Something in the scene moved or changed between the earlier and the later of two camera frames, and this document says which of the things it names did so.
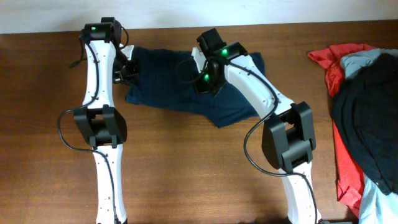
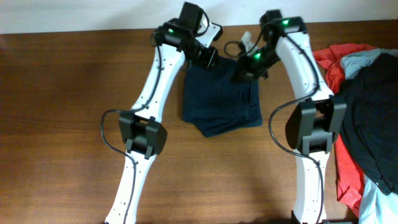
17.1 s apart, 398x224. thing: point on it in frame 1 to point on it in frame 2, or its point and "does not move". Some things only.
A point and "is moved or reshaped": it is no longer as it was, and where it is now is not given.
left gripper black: [129, 77] to [208, 61]
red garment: [349, 172] does not move
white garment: [377, 207] does not move
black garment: [364, 110] does not move
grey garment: [352, 62] does not move
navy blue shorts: [166, 76] is moved or reshaped
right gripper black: [201, 86] to [245, 71]
